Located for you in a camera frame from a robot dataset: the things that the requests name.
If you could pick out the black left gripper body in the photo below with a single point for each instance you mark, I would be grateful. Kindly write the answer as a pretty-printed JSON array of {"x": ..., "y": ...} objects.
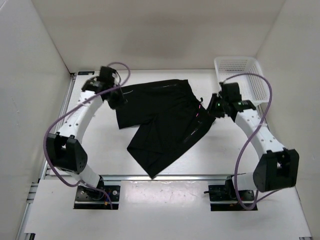
[{"x": 116, "y": 99}]

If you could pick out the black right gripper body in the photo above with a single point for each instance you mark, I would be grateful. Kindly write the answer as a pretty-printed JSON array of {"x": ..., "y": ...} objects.
[{"x": 217, "y": 107}]

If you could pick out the black shorts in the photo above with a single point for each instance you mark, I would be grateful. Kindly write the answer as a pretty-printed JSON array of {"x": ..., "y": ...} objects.
[{"x": 170, "y": 120}]

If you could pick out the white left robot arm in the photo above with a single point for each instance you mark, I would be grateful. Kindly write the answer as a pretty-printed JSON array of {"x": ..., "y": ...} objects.
[{"x": 63, "y": 149}]

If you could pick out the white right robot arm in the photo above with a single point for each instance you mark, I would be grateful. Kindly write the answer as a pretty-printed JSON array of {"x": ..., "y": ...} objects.
[{"x": 277, "y": 167}]

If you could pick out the white perforated plastic basket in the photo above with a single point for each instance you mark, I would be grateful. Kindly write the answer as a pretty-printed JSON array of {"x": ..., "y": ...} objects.
[{"x": 243, "y": 70}]

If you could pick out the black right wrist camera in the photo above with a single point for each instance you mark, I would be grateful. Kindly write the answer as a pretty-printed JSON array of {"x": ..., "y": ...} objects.
[{"x": 230, "y": 92}]

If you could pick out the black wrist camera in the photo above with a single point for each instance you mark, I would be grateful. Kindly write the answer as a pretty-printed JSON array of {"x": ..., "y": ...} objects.
[
  {"x": 107, "y": 74},
  {"x": 230, "y": 92}
]

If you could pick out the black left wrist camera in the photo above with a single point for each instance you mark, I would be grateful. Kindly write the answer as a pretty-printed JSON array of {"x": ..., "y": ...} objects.
[{"x": 107, "y": 74}]

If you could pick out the aluminium front rail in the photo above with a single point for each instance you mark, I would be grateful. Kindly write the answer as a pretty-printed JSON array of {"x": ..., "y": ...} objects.
[{"x": 137, "y": 177}]

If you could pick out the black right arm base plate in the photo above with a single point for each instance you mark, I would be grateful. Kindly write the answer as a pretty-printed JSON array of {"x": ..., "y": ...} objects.
[{"x": 223, "y": 200}]

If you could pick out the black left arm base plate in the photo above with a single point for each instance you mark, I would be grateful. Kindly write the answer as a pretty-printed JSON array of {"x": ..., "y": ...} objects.
[{"x": 86, "y": 199}]

